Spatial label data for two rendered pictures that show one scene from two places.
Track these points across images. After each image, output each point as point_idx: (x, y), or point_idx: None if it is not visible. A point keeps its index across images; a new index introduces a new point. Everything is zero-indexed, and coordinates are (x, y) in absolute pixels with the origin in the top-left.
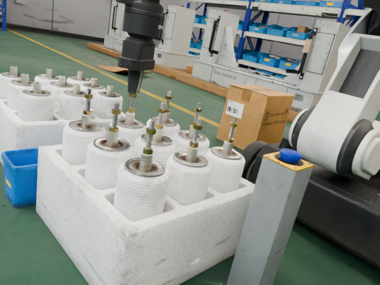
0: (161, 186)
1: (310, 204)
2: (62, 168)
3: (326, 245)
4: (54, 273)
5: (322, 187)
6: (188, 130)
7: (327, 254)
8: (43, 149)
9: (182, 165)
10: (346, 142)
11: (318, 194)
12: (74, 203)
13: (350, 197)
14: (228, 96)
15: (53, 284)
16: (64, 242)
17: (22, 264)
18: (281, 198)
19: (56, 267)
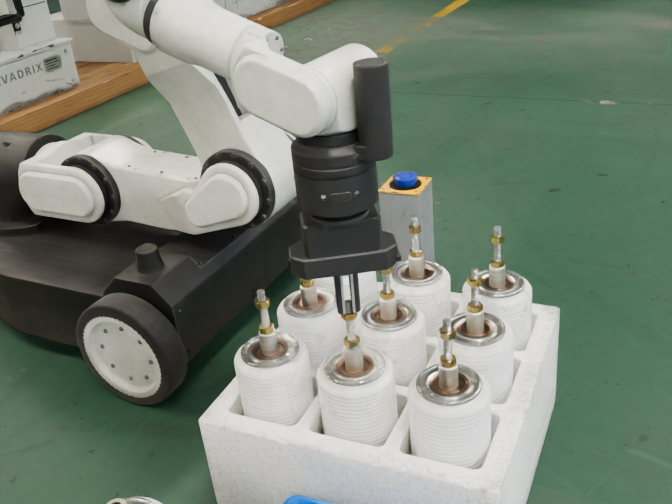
0: None
1: (247, 276)
2: (520, 415)
3: (248, 306)
4: (567, 477)
5: (245, 245)
6: (291, 311)
7: (273, 304)
8: (500, 476)
9: (443, 271)
10: None
11: (247, 255)
12: (535, 406)
13: (261, 224)
14: None
15: (578, 466)
16: (528, 487)
17: None
18: (431, 212)
19: (557, 482)
